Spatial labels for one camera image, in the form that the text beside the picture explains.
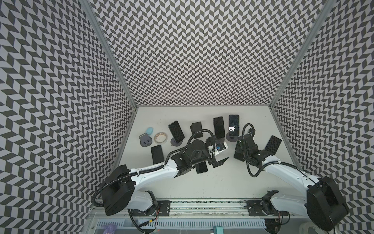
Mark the purple round stand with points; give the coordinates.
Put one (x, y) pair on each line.
(145, 140)
(173, 142)
(231, 138)

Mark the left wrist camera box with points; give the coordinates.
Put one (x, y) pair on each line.
(219, 148)

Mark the aluminium corner post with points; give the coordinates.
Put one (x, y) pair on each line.
(91, 17)
(320, 19)

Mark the light blue earbuds case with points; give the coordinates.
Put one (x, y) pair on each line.
(149, 131)

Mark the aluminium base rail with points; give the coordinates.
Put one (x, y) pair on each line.
(200, 214)

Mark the aluminium corner post right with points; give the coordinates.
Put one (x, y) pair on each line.
(320, 19)

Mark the purple phone on stand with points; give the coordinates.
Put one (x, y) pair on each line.
(219, 127)

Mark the phone back right on stand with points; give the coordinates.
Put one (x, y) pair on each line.
(234, 125)

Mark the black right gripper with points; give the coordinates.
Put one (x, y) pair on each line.
(241, 149)

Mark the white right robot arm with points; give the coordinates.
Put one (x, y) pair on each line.
(320, 198)

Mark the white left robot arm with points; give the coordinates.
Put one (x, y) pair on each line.
(122, 189)

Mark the aluminium corner post left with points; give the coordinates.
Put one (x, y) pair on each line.
(91, 17)

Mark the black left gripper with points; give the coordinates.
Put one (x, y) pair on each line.
(214, 162)

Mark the clear packing tape roll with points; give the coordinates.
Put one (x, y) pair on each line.
(160, 138)

